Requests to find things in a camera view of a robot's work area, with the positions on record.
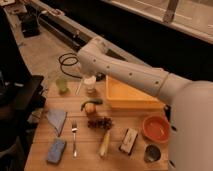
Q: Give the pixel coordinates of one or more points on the white paper cup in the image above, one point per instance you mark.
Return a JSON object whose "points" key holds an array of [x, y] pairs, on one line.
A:
{"points": [[90, 84]]}

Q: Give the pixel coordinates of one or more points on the blue folded cloth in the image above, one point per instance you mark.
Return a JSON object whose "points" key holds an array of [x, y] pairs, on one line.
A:
{"points": [[56, 118]]}

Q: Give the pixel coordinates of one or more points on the red bowl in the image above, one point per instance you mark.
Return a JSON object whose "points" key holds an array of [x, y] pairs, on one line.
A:
{"points": [[156, 128]]}

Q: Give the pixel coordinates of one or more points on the green chili pepper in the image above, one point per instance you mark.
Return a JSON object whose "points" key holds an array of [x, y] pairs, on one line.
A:
{"points": [[93, 101]]}

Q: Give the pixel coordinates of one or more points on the dark grape bunch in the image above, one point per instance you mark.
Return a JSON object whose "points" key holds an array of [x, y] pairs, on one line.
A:
{"points": [[100, 123]]}

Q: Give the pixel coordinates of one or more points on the silver fork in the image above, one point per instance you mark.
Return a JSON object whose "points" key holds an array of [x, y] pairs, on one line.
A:
{"points": [[74, 131]]}

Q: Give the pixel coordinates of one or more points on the black white eraser block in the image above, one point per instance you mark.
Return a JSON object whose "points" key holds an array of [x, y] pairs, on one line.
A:
{"points": [[128, 141]]}

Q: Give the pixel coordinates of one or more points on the small metal cup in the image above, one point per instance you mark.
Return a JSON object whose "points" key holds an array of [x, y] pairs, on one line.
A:
{"points": [[152, 154]]}

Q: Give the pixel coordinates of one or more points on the yellow plastic bin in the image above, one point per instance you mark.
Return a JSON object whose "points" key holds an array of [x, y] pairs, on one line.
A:
{"points": [[122, 96]]}

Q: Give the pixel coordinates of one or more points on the green plastic cup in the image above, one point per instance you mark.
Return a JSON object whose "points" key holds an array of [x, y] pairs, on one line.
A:
{"points": [[62, 85]]}

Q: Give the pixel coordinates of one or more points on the metal rail beam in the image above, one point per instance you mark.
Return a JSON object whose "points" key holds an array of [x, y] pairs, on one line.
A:
{"points": [[71, 31]]}

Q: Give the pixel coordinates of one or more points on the yellow apple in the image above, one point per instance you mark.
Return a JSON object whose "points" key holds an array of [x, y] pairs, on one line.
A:
{"points": [[90, 108]]}

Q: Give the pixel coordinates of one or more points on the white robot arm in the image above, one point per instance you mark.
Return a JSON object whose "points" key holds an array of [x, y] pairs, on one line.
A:
{"points": [[191, 124]]}

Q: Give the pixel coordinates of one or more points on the black box on floor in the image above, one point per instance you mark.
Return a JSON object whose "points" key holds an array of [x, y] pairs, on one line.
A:
{"points": [[29, 26]]}

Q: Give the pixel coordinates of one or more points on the blue sponge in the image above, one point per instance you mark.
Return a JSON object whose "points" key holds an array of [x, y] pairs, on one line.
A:
{"points": [[55, 151]]}

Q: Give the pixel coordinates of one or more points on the black chair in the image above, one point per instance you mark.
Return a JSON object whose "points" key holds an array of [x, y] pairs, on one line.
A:
{"points": [[19, 97]]}

